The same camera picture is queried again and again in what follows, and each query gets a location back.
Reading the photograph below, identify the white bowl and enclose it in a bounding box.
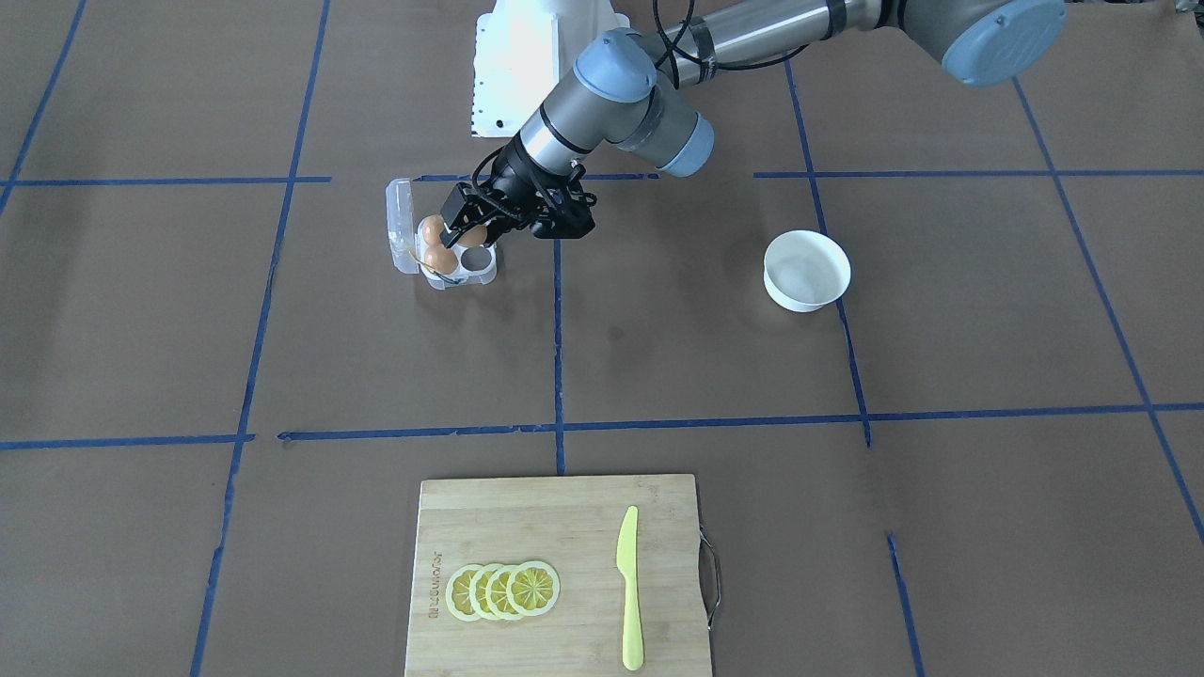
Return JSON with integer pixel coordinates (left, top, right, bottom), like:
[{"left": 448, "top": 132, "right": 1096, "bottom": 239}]
[{"left": 762, "top": 230, "right": 852, "bottom": 313}]

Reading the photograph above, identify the wooden cutting board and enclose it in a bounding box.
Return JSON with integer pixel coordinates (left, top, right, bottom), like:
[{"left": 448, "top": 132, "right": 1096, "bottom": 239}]
[{"left": 405, "top": 473, "right": 714, "bottom": 676}]

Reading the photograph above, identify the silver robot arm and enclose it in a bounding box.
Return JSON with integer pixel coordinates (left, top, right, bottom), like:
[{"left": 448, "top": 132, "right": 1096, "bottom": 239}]
[{"left": 439, "top": 1, "right": 1067, "bottom": 248}]

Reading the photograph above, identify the yellow plastic knife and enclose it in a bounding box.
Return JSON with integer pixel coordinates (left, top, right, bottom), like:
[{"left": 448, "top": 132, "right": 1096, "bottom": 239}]
[{"left": 615, "top": 505, "right": 645, "bottom": 672}]

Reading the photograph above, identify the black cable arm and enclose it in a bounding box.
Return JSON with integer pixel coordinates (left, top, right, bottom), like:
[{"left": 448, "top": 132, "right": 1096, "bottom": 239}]
[{"left": 649, "top": 0, "right": 810, "bottom": 90}]

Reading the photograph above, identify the clear plastic egg box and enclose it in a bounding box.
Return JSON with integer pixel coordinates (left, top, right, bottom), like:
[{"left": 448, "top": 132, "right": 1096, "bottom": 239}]
[{"left": 386, "top": 179, "right": 498, "bottom": 292}]

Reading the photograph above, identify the brown egg in box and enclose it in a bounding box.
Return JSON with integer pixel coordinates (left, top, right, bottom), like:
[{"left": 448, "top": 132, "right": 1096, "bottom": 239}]
[
  {"left": 421, "top": 245, "right": 459, "bottom": 276},
  {"left": 419, "top": 214, "right": 447, "bottom": 247}
]

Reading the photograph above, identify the lemon slice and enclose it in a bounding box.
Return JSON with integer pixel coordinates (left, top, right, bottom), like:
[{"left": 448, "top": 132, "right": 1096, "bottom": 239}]
[
  {"left": 468, "top": 564, "right": 503, "bottom": 622},
  {"left": 506, "top": 560, "right": 561, "bottom": 618},
  {"left": 489, "top": 564, "right": 529, "bottom": 622},
  {"left": 444, "top": 564, "right": 482, "bottom": 622}
]

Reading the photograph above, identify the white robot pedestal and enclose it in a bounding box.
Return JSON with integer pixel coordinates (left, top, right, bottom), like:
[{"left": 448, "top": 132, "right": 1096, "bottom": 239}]
[{"left": 470, "top": 1, "right": 628, "bottom": 139}]

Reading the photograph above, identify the brown egg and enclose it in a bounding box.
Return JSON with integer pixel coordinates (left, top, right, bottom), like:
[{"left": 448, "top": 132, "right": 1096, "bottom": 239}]
[
  {"left": 456, "top": 224, "right": 486, "bottom": 248},
  {"left": 421, "top": 245, "right": 459, "bottom": 276},
  {"left": 419, "top": 214, "right": 447, "bottom": 247}
]

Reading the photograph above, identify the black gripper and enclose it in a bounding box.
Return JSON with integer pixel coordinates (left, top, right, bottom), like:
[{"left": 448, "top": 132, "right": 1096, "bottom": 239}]
[{"left": 439, "top": 140, "right": 596, "bottom": 249}]

